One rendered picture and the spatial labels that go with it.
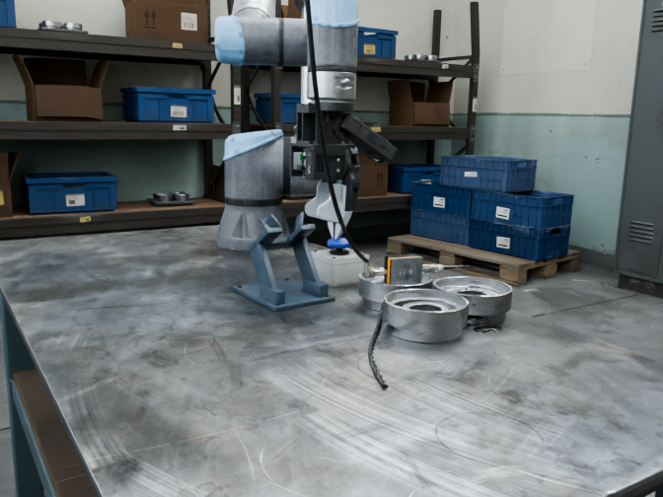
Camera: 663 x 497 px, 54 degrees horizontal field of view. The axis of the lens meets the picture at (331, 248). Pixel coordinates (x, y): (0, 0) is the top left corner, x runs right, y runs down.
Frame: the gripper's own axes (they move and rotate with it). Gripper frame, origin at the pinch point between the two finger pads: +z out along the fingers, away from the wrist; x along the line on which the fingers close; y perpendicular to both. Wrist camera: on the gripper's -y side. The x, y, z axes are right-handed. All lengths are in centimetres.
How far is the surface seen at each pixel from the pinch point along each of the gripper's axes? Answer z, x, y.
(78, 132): -6, -319, -24
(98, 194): 32, -328, -36
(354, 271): 6.1, 3.4, -0.8
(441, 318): 4.9, 31.5, 6.1
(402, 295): 4.9, 21.6, 4.2
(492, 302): 5.0, 29.4, -4.5
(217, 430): 8, 38, 37
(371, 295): 6.0, 16.4, 5.3
